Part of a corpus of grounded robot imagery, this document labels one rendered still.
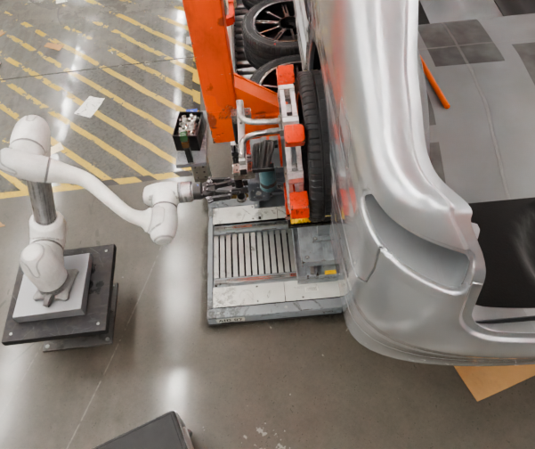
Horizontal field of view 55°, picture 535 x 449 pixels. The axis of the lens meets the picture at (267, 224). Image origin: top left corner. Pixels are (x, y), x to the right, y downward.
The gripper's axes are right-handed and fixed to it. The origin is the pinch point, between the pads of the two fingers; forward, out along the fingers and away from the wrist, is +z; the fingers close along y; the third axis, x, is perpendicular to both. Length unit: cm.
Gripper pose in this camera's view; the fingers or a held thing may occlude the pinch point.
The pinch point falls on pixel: (239, 186)
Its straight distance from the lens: 219.0
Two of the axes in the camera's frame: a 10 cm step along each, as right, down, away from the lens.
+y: 0.6, 8.0, -6.0
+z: 10.0, -0.9, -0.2
